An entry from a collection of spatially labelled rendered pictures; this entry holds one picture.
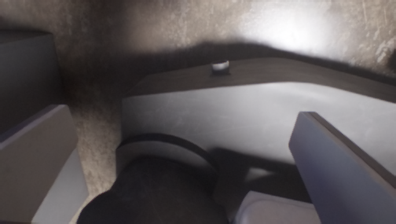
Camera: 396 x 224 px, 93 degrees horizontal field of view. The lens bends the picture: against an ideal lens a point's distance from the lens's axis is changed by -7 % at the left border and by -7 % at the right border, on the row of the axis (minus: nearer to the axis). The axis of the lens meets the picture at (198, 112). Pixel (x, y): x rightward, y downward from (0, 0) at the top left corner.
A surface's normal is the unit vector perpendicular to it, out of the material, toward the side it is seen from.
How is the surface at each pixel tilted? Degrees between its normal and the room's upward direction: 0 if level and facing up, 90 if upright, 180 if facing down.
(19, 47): 90
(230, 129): 0
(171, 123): 0
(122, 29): 0
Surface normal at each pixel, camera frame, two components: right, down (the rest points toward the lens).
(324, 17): -0.14, 0.46
